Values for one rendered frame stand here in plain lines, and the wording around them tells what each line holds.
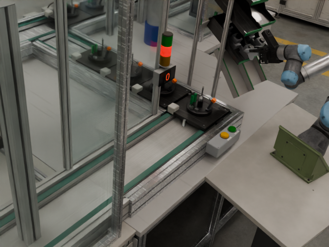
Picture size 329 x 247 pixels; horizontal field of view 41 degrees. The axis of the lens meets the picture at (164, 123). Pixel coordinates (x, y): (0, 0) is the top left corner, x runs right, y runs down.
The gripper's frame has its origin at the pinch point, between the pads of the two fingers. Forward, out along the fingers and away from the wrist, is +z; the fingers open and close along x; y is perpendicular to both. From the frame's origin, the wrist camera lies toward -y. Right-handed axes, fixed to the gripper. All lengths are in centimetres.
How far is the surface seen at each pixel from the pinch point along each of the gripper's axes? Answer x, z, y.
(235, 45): -4.6, 4.7, -2.7
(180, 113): -40.5, 14.7, 25.0
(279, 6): 327, 228, 8
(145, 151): -70, 9, 34
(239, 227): 8, 33, 122
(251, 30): -1.5, -4.4, -9.7
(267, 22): 14.1, -2.0, -10.8
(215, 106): -19.9, 10.3, 26.7
